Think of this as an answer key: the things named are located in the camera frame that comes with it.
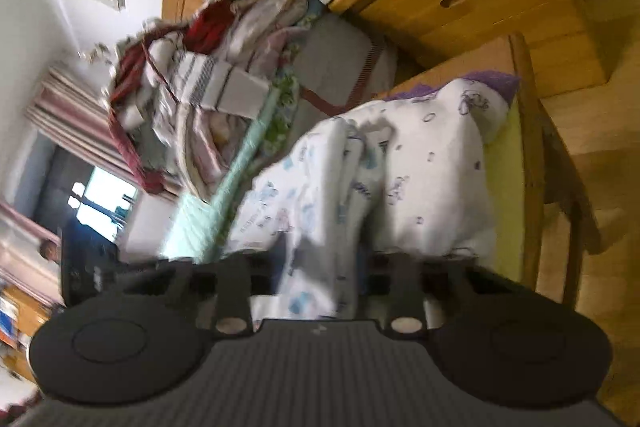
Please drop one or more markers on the window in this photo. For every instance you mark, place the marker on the window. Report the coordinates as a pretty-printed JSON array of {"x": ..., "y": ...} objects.
[{"x": 105, "y": 197}]

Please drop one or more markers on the wooden bookshelf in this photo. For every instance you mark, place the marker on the wooden bookshelf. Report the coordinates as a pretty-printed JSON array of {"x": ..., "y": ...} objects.
[{"x": 20, "y": 327}]

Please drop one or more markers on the pink curtain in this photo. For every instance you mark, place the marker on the pink curtain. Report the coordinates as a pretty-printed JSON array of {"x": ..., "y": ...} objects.
[
  {"x": 20, "y": 247},
  {"x": 70, "y": 107}
]

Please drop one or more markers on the green bee-print quilted bedspread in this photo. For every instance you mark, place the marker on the green bee-print quilted bedspread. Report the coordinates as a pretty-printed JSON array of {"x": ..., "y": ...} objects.
[{"x": 200, "y": 212}]

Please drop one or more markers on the yellow seat cushion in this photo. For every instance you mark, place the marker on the yellow seat cushion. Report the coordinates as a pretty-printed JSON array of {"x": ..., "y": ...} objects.
[{"x": 507, "y": 187}]

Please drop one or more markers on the wooden chair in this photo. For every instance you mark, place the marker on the wooden chair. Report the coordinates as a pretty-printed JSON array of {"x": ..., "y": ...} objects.
[{"x": 555, "y": 167}]

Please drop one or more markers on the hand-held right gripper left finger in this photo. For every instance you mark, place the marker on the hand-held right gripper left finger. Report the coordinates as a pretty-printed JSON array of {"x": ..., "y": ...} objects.
[{"x": 270, "y": 272}]

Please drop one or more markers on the white purple printed cloth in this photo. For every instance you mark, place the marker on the white purple printed cloth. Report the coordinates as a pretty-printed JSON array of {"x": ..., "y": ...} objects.
[{"x": 440, "y": 167}]

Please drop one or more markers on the white printed shirt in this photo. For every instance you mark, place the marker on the white printed shirt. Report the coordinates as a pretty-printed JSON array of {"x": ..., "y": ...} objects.
[{"x": 310, "y": 197}]

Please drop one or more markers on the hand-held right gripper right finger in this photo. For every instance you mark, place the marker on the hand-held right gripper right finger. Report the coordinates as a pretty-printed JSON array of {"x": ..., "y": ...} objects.
[{"x": 367, "y": 277}]

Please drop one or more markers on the white striped cloth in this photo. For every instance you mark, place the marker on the white striped cloth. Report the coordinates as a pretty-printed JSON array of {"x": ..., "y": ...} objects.
[{"x": 215, "y": 82}]

